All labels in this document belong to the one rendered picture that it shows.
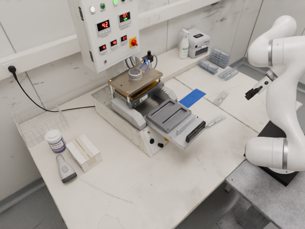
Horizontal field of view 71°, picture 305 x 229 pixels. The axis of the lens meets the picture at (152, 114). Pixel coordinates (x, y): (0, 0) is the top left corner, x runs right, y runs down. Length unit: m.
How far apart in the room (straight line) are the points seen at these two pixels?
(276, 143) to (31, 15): 1.37
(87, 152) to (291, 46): 1.06
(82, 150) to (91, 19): 0.69
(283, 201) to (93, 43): 1.24
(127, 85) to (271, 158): 0.77
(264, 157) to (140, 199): 0.63
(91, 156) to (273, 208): 0.97
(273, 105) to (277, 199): 0.58
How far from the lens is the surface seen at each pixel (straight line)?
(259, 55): 0.92
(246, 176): 1.33
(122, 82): 1.22
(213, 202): 2.04
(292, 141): 0.93
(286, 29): 1.02
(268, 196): 1.32
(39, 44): 1.52
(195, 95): 1.69
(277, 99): 0.91
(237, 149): 1.42
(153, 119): 1.15
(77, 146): 1.30
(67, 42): 1.51
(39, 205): 2.21
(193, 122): 1.18
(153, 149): 1.28
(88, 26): 1.12
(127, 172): 1.25
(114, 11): 1.19
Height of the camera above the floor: 1.84
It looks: 46 degrees down
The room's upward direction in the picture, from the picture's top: 1 degrees counter-clockwise
